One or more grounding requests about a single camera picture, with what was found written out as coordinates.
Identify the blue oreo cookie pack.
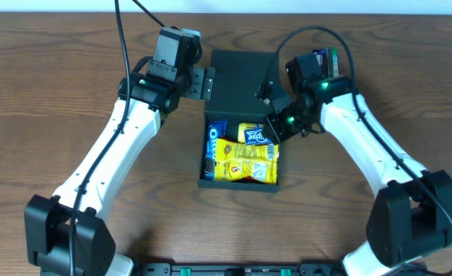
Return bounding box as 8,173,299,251
203,121,228,180

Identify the blue eclipse mint tin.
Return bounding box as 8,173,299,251
244,128,272,146

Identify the yellow candy roll tube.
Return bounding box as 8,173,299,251
237,123,263,144

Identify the purple dairy milk bar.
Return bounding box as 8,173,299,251
312,48,328,74

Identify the dark green box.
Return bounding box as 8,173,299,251
198,50,280,193

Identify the green chocolate bar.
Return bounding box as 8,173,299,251
326,48,339,77

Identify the yellow candy bag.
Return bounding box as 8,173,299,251
214,139,279,185

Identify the red candy bag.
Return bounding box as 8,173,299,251
244,176,261,182

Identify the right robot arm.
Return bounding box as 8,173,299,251
265,76,452,275

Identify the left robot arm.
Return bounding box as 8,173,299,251
24,62,215,276

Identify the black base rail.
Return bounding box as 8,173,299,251
132,262,346,276

